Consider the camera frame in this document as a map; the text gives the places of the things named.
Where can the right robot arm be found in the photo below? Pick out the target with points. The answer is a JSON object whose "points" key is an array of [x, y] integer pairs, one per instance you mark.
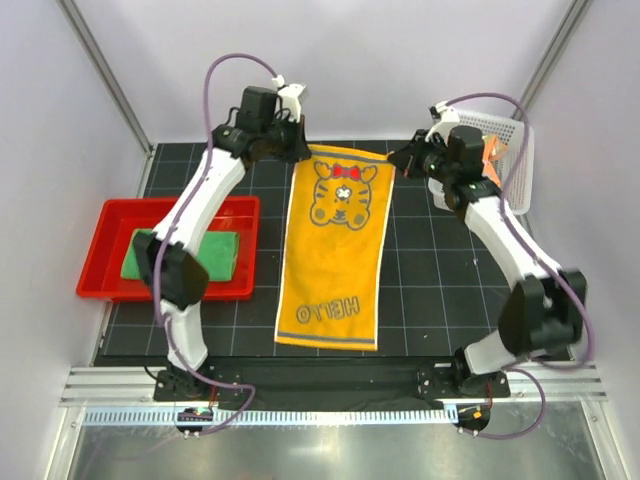
{"points": [[546, 307]]}

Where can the corner aluminium post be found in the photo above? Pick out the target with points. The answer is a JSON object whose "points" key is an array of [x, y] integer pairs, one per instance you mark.
{"points": [[561, 38], [81, 29]]}

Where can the yellow printed towel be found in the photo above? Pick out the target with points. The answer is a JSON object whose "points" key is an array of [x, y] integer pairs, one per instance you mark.
{"points": [[333, 247]]}

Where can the aluminium frame rail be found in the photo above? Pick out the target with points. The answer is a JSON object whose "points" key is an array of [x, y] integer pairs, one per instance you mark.
{"points": [[121, 385]]}

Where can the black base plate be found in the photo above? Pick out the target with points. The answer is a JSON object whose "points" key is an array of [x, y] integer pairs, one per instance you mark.
{"points": [[332, 384]]}

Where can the white perforated plastic basket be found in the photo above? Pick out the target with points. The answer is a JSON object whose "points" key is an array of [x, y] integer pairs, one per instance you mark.
{"points": [[518, 160]]}

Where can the green microfiber towel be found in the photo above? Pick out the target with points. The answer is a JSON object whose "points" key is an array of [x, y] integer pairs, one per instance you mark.
{"points": [[218, 254]]}

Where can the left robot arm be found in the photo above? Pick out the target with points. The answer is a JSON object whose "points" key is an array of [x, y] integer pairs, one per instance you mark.
{"points": [[167, 255]]}

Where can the red plastic tray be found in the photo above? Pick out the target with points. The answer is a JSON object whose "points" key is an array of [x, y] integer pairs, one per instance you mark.
{"points": [[100, 277]]}

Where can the right corner aluminium post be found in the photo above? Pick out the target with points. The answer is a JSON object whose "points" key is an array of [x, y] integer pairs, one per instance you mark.
{"points": [[561, 38]]}

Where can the left corner aluminium post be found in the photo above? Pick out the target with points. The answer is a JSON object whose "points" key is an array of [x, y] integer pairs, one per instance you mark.
{"points": [[81, 29]]}

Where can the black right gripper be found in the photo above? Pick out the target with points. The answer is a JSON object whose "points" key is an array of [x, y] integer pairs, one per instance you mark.
{"points": [[423, 140]]}

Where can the orange patterned towel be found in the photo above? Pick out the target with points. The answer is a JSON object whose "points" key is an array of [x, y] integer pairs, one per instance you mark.
{"points": [[493, 151]]}

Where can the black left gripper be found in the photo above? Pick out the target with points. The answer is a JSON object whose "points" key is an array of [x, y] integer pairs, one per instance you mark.
{"points": [[299, 149]]}

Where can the slotted cable duct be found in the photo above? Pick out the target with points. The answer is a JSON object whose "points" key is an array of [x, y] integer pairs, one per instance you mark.
{"points": [[195, 416]]}

